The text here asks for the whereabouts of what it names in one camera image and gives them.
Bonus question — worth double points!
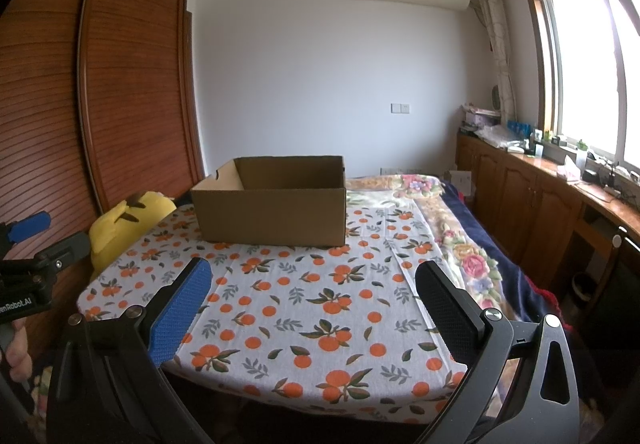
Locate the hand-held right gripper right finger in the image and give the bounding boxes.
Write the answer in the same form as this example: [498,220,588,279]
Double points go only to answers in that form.
[415,260,581,444]

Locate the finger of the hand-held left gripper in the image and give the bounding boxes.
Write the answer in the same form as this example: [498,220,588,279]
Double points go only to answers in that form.
[32,230,92,271]
[7,210,52,244]

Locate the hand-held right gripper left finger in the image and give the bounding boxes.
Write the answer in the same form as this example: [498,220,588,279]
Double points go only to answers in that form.
[47,256,213,444]

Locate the brown cardboard box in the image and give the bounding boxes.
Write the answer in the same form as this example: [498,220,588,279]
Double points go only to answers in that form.
[190,155,347,249]

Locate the person's left hand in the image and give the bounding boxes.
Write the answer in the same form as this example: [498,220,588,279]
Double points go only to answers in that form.
[0,324,33,382]

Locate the yellow plush toy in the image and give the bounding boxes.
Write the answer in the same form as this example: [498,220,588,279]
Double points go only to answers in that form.
[89,191,177,275]

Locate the floral blanket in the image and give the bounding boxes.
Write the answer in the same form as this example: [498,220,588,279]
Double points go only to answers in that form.
[345,172,566,325]

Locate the orange-print white tablecloth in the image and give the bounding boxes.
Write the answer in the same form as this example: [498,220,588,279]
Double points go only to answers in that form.
[77,201,468,425]

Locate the small white box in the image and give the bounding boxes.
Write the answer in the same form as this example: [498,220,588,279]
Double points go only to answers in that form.
[448,170,473,197]

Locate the dark waste bin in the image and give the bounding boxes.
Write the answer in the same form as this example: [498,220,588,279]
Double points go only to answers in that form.
[570,271,596,305]

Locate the wooden cabinet counter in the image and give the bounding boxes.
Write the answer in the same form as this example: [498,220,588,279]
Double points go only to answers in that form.
[456,131,640,305]

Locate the wooden sliding wardrobe door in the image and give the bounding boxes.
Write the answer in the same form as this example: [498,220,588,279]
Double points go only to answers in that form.
[0,0,206,375]

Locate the clear plastic bags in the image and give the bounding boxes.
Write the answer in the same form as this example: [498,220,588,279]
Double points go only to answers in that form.
[480,124,526,152]

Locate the pink tissue boxes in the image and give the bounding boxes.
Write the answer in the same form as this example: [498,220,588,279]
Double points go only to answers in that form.
[462,105,501,127]

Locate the black desktop device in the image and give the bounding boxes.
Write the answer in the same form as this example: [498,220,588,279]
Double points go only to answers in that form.
[582,166,616,187]

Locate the wooden-framed window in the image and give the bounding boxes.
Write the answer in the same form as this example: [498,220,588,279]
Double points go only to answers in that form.
[515,0,640,175]

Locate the patterned curtain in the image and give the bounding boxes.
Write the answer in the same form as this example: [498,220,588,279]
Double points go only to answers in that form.
[470,0,517,125]

